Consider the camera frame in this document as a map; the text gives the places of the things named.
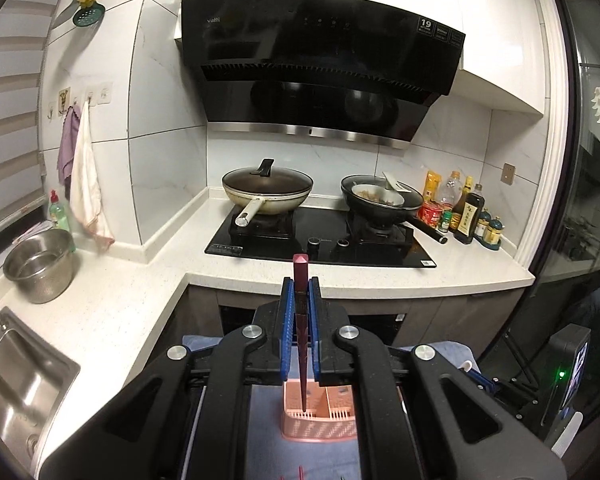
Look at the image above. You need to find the yellow seasoning packet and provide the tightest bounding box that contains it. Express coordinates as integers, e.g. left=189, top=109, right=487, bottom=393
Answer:
left=422, top=170, right=442, bottom=203

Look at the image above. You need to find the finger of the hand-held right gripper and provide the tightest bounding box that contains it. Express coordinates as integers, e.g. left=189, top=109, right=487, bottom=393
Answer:
left=472, top=371, right=545, bottom=420

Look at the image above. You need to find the yellow-cap dark bottle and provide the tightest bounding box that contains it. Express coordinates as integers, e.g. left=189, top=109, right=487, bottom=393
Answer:
left=452, top=176, right=476, bottom=233

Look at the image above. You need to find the dark soy sauce bottle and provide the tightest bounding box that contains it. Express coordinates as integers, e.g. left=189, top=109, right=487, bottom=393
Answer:
left=452, top=183, right=486, bottom=246

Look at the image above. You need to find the black wok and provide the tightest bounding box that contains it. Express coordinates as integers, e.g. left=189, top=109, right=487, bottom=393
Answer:
left=340, top=174, right=449, bottom=246

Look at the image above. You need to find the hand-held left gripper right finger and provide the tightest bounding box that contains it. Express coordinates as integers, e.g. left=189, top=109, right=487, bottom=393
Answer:
left=306, top=276, right=567, bottom=480

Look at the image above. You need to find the steel pot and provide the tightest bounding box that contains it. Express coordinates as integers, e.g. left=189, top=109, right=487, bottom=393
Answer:
left=2, top=228, right=77, bottom=305

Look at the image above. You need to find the green dish soap bottle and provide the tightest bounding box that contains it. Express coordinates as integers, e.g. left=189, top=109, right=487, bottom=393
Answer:
left=48, top=190, right=72, bottom=233

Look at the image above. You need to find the pink utensil basket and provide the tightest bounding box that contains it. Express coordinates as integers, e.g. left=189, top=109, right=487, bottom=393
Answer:
left=280, top=380, right=363, bottom=442

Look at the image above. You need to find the red instant noodle cup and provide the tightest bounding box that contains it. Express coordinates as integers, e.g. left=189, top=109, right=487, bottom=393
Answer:
left=416, top=200, right=443, bottom=231

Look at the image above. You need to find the white spatula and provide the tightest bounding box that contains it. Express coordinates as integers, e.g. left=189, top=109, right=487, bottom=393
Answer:
left=382, top=171, right=418, bottom=196

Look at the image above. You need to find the white dish towel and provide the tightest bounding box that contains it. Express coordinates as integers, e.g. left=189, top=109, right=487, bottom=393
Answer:
left=69, top=102, right=116, bottom=247

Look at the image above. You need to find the glass wok lid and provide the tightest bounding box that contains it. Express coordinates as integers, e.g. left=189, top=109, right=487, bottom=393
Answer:
left=223, top=158, right=314, bottom=196

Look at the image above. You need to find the glass sliding door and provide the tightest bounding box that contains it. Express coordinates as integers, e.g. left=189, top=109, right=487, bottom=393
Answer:
left=530, top=0, right=600, bottom=281

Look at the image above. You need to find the purple cloth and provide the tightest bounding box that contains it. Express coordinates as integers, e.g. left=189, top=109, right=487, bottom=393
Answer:
left=56, top=106, right=82, bottom=186

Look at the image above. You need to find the steel sink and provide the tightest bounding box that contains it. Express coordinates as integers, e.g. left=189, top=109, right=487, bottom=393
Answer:
left=0, top=300, right=81, bottom=466

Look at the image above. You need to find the black gas stove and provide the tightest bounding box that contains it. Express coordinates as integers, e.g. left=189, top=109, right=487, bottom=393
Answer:
left=204, top=205, right=438, bottom=269

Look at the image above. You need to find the green skimmer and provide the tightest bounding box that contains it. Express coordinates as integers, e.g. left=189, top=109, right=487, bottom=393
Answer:
left=71, top=2, right=106, bottom=27

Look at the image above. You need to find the clear plastic bottle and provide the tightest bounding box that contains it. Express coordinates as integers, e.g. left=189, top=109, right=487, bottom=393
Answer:
left=439, top=170, right=463, bottom=211

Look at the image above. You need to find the black range hood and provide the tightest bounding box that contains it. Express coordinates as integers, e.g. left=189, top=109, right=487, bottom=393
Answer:
left=174, top=0, right=467, bottom=151

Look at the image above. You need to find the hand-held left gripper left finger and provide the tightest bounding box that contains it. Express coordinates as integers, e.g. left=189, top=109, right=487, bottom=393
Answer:
left=40, top=276, right=297, bottom=480

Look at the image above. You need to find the cream wok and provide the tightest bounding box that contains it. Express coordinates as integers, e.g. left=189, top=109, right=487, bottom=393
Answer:
left=222, top=167, right=315, bottom=228

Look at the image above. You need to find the window blind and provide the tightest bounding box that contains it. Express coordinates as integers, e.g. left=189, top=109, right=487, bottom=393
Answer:
left=0, top=0, right=56, bottom=241

